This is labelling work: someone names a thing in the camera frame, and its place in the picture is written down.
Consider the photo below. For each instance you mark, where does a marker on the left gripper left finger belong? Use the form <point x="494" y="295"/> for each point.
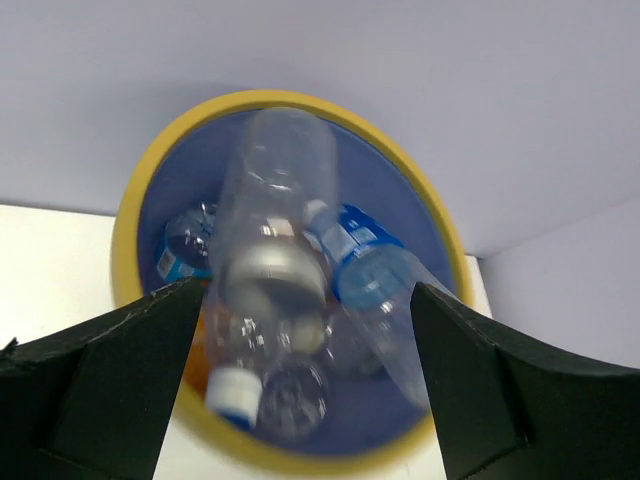
<point x="93" y="401"/>

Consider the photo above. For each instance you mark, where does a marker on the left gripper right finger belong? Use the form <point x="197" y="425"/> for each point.
<point x="508" y="406"/>

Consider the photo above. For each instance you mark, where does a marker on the orange label long bottle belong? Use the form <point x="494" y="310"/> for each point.
<point x="200" y="350"/>

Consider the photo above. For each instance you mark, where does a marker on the short clear wide bottle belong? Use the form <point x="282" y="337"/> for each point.
<point x="330" y="339"/>

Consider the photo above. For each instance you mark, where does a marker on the colourful label bottle blue cap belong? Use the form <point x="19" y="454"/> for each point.
<point x="183" y="249"/>

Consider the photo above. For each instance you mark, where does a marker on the clear crushed bottle white cap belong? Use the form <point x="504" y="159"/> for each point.
<point x="263" y="376"/>

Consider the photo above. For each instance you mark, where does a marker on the blue label clear bottle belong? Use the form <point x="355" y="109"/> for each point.
<point x="373" y="277"/>

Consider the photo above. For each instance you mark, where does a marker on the blue bin with yellow rim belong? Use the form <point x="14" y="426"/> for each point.
<point x="186" y="161"/>

